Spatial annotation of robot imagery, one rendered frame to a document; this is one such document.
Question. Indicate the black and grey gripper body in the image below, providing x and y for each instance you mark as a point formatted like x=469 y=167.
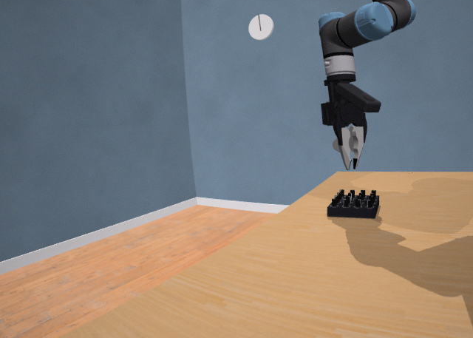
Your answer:
x=349 y=113

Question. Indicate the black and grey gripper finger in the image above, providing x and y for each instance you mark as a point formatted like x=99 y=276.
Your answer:
x=341 y=143
x=357 y=140

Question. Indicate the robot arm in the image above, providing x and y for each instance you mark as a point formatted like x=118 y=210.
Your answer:
x=370 y=22

